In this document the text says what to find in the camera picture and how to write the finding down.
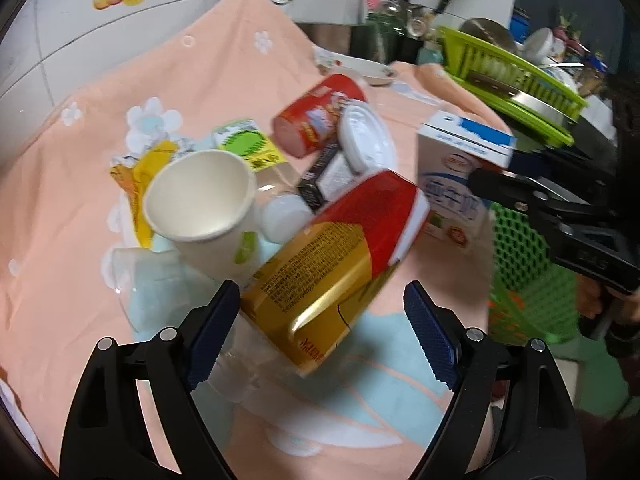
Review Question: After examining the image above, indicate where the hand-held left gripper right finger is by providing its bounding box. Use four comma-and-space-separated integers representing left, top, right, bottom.
403, 281, 586, 480

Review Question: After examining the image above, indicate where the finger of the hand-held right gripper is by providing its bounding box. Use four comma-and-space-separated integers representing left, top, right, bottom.
469, 167, 556, 211

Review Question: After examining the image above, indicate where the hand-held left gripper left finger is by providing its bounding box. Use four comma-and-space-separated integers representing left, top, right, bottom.
59, 280, 241, 480

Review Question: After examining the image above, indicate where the white and blue milk carton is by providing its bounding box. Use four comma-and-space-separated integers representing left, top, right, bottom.
416, 111, 518, 251

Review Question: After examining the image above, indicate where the green mesh basket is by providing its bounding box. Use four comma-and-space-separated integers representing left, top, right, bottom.
487, 202, 583, 346

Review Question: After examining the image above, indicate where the gold and red can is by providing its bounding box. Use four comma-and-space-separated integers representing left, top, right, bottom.
240, 169, 432, 376

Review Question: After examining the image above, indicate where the yellow wrapper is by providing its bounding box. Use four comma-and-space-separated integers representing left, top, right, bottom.
109, 141, 178, 250

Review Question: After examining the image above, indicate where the person's right hand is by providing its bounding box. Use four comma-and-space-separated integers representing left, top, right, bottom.
577, 277, 640, 326

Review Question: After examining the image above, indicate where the clear plastic bottle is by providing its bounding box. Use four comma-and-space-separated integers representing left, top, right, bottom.
209, 310, 301, 403

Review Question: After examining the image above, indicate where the clear plastic cup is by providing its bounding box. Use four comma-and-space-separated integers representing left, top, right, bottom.
111, 245, 211, 331

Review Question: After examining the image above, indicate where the green dish rack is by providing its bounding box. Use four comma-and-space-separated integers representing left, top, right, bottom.
437, 25, 588, 146

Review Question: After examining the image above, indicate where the white paper cup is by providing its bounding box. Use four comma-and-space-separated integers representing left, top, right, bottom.
142, 150, 261, 286

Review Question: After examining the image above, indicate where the white bowl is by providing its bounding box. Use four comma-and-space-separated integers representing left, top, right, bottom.
522, 27, 556, 59

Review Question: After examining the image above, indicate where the white plastic lid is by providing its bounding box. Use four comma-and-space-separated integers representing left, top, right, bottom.
337, 101, 396, 176

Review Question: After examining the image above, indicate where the small black box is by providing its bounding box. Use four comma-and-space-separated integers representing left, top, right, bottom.
296, 145, 358, 211

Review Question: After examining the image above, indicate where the peach floral blanket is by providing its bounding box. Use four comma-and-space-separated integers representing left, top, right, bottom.
0, 0, 516, 480

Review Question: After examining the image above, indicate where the green and yellow packet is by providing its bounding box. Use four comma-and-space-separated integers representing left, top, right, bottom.
211, 119, 288, 173

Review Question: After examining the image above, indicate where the floral ceramic bowl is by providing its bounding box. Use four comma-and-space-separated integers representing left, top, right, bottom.
312, 45, 398, 86

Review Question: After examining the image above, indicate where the dark green knife holder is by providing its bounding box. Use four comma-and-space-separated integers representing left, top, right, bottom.
350, 12, 426, 63

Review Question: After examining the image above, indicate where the red snack can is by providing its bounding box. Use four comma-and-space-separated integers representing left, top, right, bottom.
272, 74, 368, 157

